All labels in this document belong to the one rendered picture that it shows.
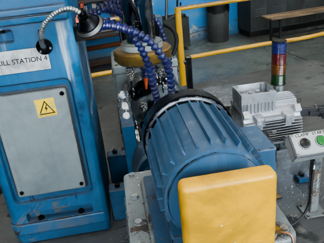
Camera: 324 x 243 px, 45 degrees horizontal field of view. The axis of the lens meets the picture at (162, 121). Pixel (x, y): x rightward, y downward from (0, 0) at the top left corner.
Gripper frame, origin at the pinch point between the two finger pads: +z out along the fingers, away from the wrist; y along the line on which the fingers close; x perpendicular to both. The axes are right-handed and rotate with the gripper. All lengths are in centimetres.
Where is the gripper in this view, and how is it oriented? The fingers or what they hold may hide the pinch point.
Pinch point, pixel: (307, 111)
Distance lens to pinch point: 149.4
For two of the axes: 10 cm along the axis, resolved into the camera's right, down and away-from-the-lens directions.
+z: -9.9, 0.2, -1.5
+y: 1.4, 4.0, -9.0
